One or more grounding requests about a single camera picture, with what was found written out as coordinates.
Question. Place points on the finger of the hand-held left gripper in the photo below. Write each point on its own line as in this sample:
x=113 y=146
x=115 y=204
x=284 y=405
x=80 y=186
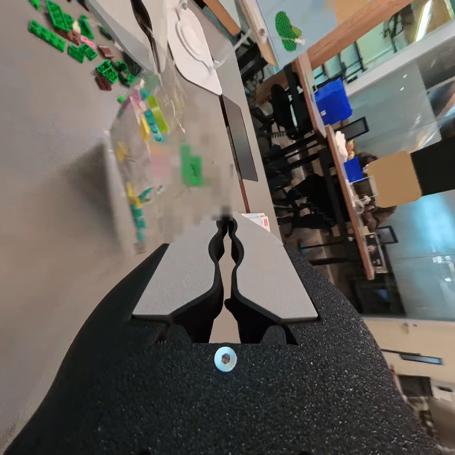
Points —
x=117 y=25
x=158 y=21

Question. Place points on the white book stand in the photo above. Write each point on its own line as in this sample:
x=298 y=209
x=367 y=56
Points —
x=192 y=46

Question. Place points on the pile of loose lego pieces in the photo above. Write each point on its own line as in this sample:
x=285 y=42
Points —
x=46 y=35

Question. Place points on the tan rounded board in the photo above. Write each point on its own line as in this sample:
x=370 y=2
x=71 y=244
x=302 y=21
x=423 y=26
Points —
x=394 y=179

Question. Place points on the blue plastic bin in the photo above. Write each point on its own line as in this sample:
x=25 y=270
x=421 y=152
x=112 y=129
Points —
x=353 y=170

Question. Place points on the wooden desk with black legs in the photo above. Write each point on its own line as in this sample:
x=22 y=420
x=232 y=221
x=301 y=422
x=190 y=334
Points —
x=369 y=266

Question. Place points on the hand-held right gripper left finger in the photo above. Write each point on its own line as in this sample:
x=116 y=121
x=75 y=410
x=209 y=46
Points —
x=181 y=280

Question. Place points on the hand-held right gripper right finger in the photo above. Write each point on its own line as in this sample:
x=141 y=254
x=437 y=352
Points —
x=273 y=284

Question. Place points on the stack of blue bins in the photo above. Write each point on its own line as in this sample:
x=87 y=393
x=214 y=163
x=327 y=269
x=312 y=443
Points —
x=334 y=101

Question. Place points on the open instruction booklet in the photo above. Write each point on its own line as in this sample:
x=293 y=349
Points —
x=302 y=14

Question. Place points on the clear bag of colourful lego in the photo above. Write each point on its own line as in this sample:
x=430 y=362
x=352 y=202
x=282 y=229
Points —
x=156 y=121

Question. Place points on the black office chair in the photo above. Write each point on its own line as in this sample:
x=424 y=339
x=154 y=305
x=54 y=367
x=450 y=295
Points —
x=282 y=106

